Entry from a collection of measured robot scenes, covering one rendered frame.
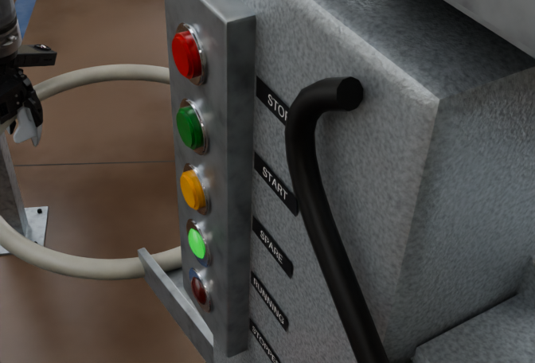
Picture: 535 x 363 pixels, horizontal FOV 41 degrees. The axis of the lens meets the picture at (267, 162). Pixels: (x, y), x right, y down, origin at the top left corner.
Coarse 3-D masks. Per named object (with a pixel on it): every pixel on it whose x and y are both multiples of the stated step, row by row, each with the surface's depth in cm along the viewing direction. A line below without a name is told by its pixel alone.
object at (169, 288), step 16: (144, 256) 99; (160, 272) 96; (176, 272) 103; (160, 288) 96; (176, 288) 92; (176, 304) 90; (192, 304) 96; (176, 320) 93; (192, 320) 86; (192, 336) 88; (208, 336) 83; (208, 352) 84
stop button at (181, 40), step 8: (176, 40) 39; (184, 40) 39; (176, 48) 39; (184, 48) 38; (192, 48) 38; (176, 56) 40; (184, 56) 39; (192, 56) 38; (176, 64) 40; (184, 64) 39; (192, 64) 39; (184, 72) 40; (192, 72) 39
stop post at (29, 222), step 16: (0, 144) 202; (0, 160) 205; (0, 176) 209; (0, 192) 213; (16, 192) 218; (0, 208) 217; (16, 208) 218; (32, 208) 236; (48, 208) 237; (16, 224) 222; (32, 224) 230; (32, 240) 225
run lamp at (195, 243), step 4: (192, 228) 49; (192, 232) 49; (196, 232) 49; (192, 236) 49; (196, 236) 49; (192, 240) 49; (196, 240) 49; (200, 240) 48; (192, 244) 49; (196, 244) 49; (200, 244) 48; (192, 248) 49; (196, 248) 49; (200, 248) 49; (196, 252) 49; (200, 252) 49; (200, 256) 49
